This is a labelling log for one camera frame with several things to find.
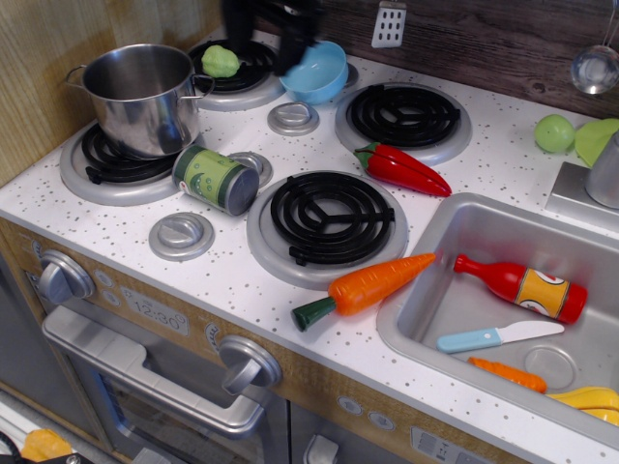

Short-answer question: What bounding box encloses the light green toy broccoli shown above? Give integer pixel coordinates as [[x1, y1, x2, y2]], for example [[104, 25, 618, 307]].
[[201, 44, 240, 78]]

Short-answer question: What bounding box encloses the oven clock display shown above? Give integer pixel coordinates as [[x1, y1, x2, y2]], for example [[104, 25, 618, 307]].
[[121, 286, 190, 336]]

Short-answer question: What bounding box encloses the silver cabinet door handle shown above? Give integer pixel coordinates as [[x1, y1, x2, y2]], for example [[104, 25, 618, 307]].
[[303, 434, 339, 464]]

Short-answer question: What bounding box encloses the silver oven dial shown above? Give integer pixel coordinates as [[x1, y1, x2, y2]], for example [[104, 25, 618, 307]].
[[39, 249, 96, 305], [219, 334, 282, 395]]

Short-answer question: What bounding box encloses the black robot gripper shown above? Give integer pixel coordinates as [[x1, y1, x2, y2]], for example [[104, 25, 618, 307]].
[[221, 0, 325, 75]]

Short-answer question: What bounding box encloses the back silver stovetop knob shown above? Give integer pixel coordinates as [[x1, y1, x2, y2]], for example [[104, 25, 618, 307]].
[[267, 101, 320, 136]]

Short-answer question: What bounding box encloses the silver stovetop knob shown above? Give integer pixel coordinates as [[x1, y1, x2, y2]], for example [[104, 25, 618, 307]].
[[228, 152, 273, 189], [267, 101, 320, 136], [148, 212, 215, 262]]

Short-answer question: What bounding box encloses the front right black burner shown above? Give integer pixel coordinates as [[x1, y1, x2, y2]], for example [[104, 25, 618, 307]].
[[247, 171, 408, 290]]

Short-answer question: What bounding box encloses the yellow toy banana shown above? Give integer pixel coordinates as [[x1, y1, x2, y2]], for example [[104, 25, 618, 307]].
[[548, 387, 618, 425]]

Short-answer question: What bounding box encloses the middle silver stovetop knob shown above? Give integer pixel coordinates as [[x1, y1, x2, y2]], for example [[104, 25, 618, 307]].
[[228, 152, 273, 189]]

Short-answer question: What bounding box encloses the silver toy sink basin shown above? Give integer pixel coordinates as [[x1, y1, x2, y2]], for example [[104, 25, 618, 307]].
[[377, 193, 618, 448]]

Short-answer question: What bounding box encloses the front left black burner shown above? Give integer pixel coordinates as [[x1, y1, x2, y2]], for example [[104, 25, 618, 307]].
[[59, 123, 178, 207]]

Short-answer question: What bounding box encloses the green toy apple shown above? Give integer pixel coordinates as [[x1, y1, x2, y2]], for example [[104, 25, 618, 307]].
[[534, 114, 575, 153]]

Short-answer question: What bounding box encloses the blue handled toy knife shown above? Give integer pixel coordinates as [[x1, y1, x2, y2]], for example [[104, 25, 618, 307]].
[[435, 321, 565, 354]]

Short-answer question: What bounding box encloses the black burner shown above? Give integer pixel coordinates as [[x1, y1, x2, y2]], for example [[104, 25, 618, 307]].
[[335, 82, 473, 165], [59, 123, 178, 207], [197, 41, 284, 112], [247, 171, 408, 290]]

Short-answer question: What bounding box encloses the back right black burner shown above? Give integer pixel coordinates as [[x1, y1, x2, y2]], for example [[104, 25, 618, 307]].
[[335, 82, 473, 165]]

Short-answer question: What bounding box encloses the left silver oven dial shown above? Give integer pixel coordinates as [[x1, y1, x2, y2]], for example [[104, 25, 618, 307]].
[[39, 249, 96, 305]]

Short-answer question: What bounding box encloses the front silver stovetop knob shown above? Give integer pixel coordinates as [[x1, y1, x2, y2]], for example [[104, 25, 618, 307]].
[[148, 212, 215, 262]]

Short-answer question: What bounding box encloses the back left black burner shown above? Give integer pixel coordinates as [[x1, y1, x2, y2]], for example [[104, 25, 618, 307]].
[[197, 41, 284, 112]]

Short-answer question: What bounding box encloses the red toy chili pepper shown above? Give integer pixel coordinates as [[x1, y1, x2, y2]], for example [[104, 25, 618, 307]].
[[353, 142, 452, 197]]

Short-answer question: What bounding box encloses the light blue plastic bowl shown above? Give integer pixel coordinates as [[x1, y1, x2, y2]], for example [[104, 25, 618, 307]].
[[280, 41, 348, 105]]

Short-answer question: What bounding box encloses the stainless steel pot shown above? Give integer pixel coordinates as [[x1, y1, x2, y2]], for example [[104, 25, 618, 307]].
[[65, 43, 215, 160]]

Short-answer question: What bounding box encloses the green toy lettuce leaf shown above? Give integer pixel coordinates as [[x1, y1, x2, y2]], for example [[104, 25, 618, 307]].
[[575, 118, 619, 167]]

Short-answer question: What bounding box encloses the silver toy faucet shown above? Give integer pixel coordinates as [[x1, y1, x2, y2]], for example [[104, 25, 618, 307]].
[[545, 132, 619, 228]]

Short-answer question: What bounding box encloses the small orange toy carrot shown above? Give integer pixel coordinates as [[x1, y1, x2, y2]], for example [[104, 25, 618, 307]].
[[467, 357, 547, 393]]

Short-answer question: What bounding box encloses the right silver oven dial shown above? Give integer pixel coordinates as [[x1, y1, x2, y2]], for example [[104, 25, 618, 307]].
[[219, 334, 282, 395]]

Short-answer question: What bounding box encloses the yellow object at bottom left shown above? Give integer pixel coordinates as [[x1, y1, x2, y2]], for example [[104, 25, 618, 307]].
[[21, 429, 73, 463]]

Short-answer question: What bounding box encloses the silver oven door handle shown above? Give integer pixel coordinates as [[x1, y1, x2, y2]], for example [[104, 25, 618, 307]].
[[43, 306, 265, 440]]

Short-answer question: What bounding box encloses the large orange toy carrot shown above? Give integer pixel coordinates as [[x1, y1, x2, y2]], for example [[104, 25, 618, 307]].
[[291, 253, 436, 332]]

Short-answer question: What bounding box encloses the red toy ketchup bottle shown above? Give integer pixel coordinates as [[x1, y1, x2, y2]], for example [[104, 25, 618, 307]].
[[454, 254, 588, 324]]

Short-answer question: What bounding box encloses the green toy food can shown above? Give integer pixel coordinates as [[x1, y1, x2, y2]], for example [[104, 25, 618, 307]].
[[172, 145, 259, 217]]

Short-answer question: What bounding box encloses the silver hanging ladle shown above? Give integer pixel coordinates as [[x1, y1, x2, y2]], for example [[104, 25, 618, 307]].
[[571, 0, 618, 95]]

